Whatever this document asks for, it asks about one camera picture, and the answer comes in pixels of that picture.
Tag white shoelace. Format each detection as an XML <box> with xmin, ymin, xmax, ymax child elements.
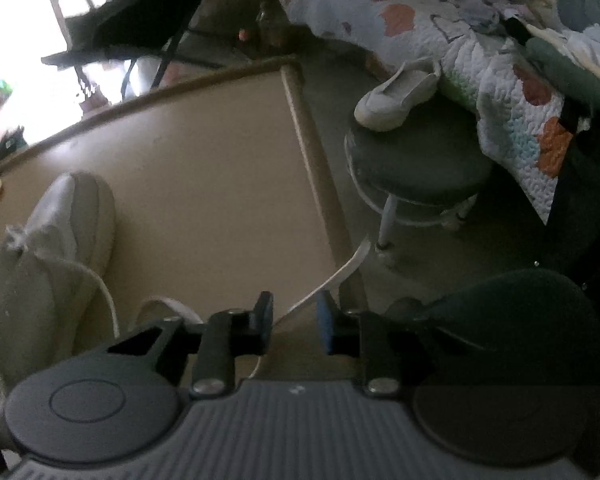
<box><xmin>0</xmin><ymin>225</ymin><xmax>374</xmax><ymax>436</ymax></box>

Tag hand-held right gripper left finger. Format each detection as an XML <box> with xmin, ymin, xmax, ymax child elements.
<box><xmin>107</xmin><ymin>291</ymin><xmax>274</xmax><ymax>398</ymax></box>

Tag dark round stool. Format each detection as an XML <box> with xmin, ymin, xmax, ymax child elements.
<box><xmin>344</xmin><ymin>105</ymin><xmax>496</xmax><ymax>266</ymax></box>

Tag black folding chair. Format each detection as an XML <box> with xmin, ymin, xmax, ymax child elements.
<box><xmin>40</xmin><ymin>0</ymin><xmax>231</xmax><ymax>101</ymax></box>

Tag pale wooden stick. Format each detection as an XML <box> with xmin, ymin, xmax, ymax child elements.
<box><xmin>517</xmin><ymin>20</ymin><xmax>600</xmax><ymax>93</ymax></box>

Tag brown glass jar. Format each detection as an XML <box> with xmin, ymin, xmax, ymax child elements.
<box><xmin>257</xmin><ymin>5</ymin><xmax>293</xmax><ymax>56</ymax></box>

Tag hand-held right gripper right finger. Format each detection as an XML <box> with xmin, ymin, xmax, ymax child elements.
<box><xmin>316</xmin><ymin>291</ymin><xmax>481</xmax><ymax>401</ymax></box>

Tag patchwork quilt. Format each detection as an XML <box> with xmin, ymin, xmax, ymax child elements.
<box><xmin>272</xmin><ymin>0</ymin><xmax>586</xmax><ymax>226</ymax></box>

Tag pale lilac cloth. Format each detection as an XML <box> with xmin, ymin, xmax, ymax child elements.
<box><xmin>452</xmin><ymin>0</ymin><xmax>506</xmax><ymax>33</ymax></box>

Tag dark green cloth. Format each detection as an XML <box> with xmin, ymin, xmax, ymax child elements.
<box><xmin>525</xmin><ymin>35</ymin><xmax>600</xmax><ymax>106</ymax></box>

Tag white sneaker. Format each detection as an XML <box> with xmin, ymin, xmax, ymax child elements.
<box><xmin>0</xmin><ymin>171</ymin><xmax>117</xmax><ymax>386</ymax></box>
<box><xmin>354</xmin><ymin>57</ymin><xmax>443</xmax><ymax>132</ymax></box>

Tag black trash bag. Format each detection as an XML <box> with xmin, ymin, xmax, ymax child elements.
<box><xmin>0</xmin><ymin>130</ymin><xmax>28</xmax><ymax>188</ymax></box>

